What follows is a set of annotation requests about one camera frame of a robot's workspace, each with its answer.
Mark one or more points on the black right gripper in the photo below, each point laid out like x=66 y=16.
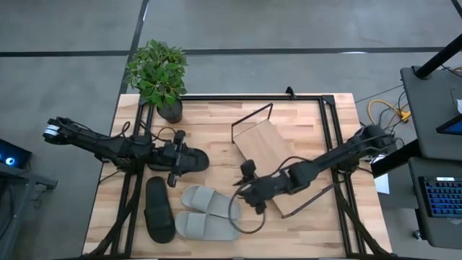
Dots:
x=265 y=187

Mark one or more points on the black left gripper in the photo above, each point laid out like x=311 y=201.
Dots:
x=167 y=155

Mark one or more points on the black slide sandal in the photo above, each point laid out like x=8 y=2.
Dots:
x=159 y=216
x=204 y=159

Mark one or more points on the grey slide sandal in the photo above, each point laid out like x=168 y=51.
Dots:
x=202 y=227
x=202 y=198

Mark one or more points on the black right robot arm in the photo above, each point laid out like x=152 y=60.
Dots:
x=335 y=155

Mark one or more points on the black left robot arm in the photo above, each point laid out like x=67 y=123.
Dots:
x=108 y=148

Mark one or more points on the black plant pot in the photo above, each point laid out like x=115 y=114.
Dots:
x=171 y=113

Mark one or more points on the green leafy plant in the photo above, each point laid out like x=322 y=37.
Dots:
x=157 y=72

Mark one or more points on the black clamp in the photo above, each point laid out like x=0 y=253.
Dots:
x=290 y=93

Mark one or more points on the white paper sheet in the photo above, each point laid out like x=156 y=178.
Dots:
x=382 y=184

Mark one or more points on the dark grey stand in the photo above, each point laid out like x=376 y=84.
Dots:
x=21 y=202

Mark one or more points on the black computer with blue light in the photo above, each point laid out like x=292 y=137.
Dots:
x=14 y=153

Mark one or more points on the grey keyboard tray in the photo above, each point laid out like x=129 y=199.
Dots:
x=418 y=227

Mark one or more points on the grey workstation desk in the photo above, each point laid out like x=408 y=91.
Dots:
x=429 y=115

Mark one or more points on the blue backlit keyboard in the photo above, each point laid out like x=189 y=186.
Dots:
x=444 y=196

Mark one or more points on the black laptop with blue screen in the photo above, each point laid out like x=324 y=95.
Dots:
x=453 y=127

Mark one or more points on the black pole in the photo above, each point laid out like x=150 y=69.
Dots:
x=438 y=56

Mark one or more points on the wooden shelf with black frame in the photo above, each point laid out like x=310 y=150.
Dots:
x=263 y=144

